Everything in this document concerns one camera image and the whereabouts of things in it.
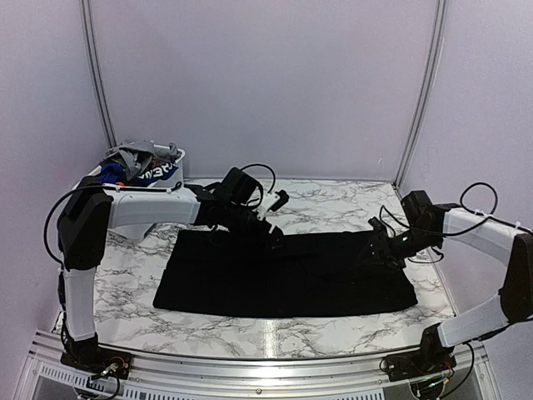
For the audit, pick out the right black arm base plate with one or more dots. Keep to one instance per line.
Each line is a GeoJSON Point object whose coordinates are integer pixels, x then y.
{"type": "Point", "coordinates": [408, 365]}

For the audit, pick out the royal blue garment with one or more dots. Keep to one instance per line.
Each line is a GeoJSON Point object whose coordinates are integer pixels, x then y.
{"type": "Point", "coordinates": [112, 173]}

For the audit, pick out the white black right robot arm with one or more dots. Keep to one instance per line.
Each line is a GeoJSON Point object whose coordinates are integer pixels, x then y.
{"type": "Point", "coordinates": [511, 245]}

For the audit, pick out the aluminium frame post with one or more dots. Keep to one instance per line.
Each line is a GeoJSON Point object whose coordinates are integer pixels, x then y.
{"type": "Point", "coordinates": [90, 39]}
{"type": "Point", "coordinates": [428, 79]}

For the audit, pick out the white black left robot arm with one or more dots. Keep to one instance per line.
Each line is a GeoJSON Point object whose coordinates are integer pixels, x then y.
{"type": "Point", "coordinates": [93, 208]}

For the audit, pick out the black trousers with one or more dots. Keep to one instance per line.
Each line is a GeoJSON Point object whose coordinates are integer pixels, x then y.
{"type": "Point", "coordinates": [312, 275]}

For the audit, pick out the aluminium front rail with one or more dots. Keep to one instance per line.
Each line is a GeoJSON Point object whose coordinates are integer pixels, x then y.
{"type": "Point", "coordinates": [166, 376]}

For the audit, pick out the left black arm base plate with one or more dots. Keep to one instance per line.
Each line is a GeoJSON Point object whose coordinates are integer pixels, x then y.
{"type": "Point", "coordinates": [104, 358]}

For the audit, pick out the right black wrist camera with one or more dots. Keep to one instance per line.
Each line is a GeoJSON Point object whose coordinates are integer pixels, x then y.
{"type": "Point", "coordinates": [417, 208]}

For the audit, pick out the blue white printed garment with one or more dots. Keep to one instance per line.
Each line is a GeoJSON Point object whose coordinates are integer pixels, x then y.
{"type": "Point", "coordinates": [161, 172]}

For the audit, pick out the grey garment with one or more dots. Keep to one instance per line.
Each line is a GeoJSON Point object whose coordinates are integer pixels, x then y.
{"type": "Point", "coordinates": [136, 157]}

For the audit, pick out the white plastic laundry basket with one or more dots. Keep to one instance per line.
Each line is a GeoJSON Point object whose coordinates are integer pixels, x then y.
{"type": "Point", "coordinates": [171, 183]}

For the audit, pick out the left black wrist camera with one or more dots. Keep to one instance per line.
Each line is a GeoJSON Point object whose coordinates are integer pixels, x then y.
{"type": "Point", "coordinates": [237, 187]}

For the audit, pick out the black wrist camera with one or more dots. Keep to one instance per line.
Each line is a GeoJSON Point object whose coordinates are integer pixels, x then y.
{"type": "Point", "coordinates": [237, 187]}
{"type": "Point", "coordinates": [417, 208]}

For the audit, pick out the left aluminium frame post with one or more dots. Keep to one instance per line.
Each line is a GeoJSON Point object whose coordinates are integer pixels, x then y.
{"type": "Point", "coordinates": [90, 39]}

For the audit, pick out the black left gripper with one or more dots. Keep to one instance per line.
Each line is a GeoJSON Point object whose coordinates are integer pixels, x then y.
{"type": "Point", "coordinates": [266, 246]}

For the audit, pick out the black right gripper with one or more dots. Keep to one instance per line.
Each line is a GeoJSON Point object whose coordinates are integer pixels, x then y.
{"type": "Point", "coordinates": [378, 242]}

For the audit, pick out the right aluminium frame post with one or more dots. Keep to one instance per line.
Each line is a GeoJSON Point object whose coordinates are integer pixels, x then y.
{"type": "Point", "coordinates": [428, 79]}

